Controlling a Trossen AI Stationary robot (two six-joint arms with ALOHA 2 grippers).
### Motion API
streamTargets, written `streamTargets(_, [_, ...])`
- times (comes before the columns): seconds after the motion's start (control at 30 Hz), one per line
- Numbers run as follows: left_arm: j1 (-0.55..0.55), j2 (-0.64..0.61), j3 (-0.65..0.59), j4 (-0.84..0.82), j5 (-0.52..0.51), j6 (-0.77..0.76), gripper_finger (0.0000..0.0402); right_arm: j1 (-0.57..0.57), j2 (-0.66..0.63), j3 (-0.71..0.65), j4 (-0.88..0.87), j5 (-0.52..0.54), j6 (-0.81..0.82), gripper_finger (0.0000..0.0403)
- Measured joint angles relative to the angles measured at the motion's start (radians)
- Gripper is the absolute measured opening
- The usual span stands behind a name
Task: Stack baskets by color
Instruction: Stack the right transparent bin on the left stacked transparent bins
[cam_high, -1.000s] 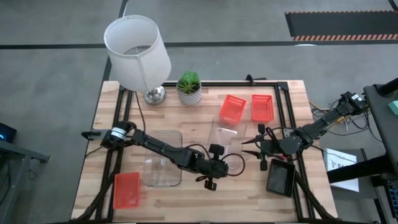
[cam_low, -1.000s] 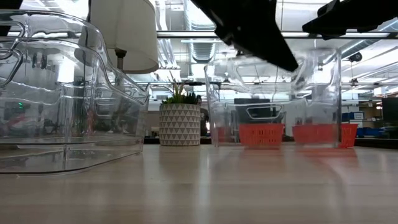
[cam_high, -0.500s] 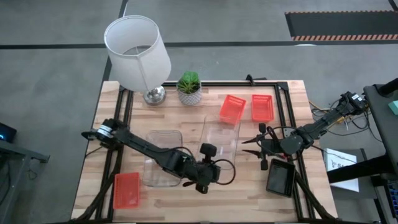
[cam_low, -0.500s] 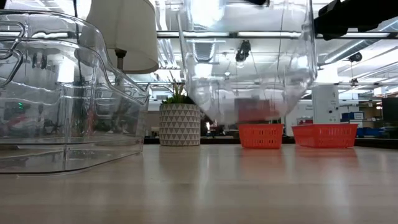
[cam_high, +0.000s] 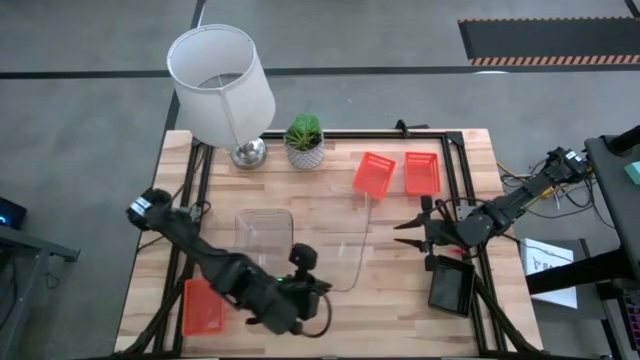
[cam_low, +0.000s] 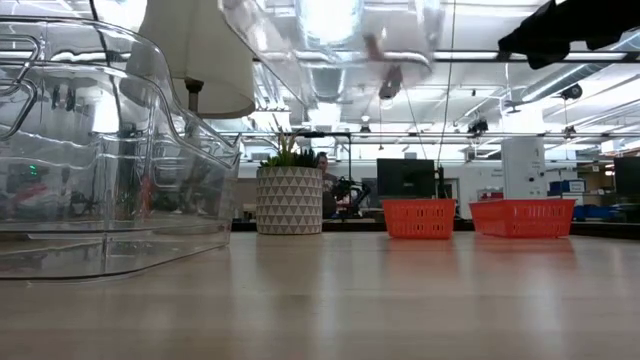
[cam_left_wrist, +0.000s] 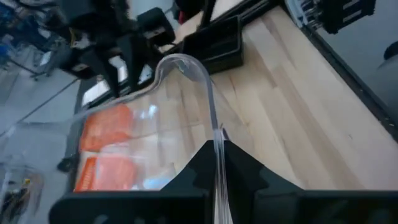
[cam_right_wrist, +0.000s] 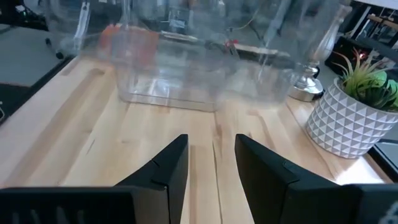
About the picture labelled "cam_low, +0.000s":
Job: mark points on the orange slotted plastic basket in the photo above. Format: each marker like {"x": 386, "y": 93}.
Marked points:
{"x": 419, "y": 219}
{"x": 522, "y": 219}

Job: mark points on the clear plastic storage bin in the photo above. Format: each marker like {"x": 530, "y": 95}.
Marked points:
{"x": 100, "y": 175}
{"x": 325, "y": 40}

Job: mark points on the background black robot arm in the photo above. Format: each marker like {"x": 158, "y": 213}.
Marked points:
{"x": 350, "y": 190}

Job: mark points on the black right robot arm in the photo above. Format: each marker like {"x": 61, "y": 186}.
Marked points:
{"x": 615, "y": 20}

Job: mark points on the shelf with red boxes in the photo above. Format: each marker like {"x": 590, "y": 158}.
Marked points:
{"x": 492, "y": 195}

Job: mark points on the round black ceiling fixture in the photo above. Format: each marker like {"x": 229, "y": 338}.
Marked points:
{"x": 571, "y": 91}

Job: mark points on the overhead light bar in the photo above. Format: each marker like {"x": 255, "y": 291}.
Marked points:
{"x": 465, "y": 55}

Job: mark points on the white cabinet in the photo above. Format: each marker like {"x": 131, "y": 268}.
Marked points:
{"x": 522, "y": 165}

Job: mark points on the brown cardboard box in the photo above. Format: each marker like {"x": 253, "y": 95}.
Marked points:
{"x": 597, "y": 177}

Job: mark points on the blue bin with white label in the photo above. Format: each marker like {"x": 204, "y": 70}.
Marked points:
{"x": 567, "y": 186}

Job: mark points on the dark computer monitor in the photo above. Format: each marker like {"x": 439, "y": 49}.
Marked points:
{"x": 627, "y": 175}

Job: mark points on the blue storage bin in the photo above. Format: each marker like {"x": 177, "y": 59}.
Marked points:
{"x": 595, "y": 212}

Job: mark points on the black computer monitor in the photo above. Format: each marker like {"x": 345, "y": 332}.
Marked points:
{"x": 405, "y": 177}

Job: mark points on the person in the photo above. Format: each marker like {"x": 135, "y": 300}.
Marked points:
{"x": 325, "y": 162}

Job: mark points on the black bench edge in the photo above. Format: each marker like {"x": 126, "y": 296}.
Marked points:
{"x": 350, "y": 226}

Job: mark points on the green succulent plant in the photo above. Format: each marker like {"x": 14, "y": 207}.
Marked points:
{"x": 287, "y": 157}

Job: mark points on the white grey triangle-pattern pot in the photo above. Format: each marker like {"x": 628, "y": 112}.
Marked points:
{"x": 290, "y": 200}

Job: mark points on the white shade lamp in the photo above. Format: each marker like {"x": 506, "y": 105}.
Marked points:
{"x": 200, "y": 50}

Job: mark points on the black ceiling camera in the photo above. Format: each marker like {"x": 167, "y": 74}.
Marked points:
{"x": 391, "y": 85}
{"x": 478, "y": 126}

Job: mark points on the shiny silver ceiling duct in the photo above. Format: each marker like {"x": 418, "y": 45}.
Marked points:
{"x": 327, "y": 22}

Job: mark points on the black metal frame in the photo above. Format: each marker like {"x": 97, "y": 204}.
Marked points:
{"x": 320, "y": 134}

